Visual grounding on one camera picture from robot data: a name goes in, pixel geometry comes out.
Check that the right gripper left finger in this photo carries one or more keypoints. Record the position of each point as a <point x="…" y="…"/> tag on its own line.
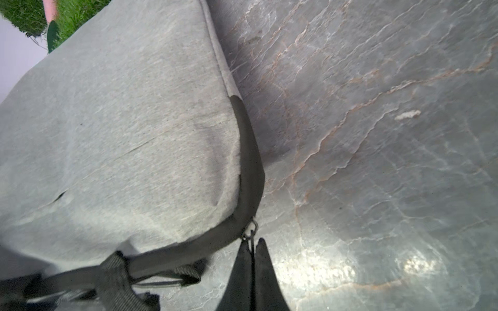
<point x="238" y="292"/>

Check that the teal garden trowel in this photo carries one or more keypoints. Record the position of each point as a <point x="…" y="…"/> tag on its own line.
<point x="52" y="36"/>

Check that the grey laptop bag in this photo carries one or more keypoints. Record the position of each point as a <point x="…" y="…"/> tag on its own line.
<point x="126" y="153"/>

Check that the green artificial grass mat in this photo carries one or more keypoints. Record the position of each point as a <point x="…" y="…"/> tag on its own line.
<point x="29" y="18"/>

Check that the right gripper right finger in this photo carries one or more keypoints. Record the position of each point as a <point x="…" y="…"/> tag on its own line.
<point x="267" y="293"/>

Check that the purple pink garden trowel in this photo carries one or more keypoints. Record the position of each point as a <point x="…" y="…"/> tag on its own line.
<point x="50" y="10"/>

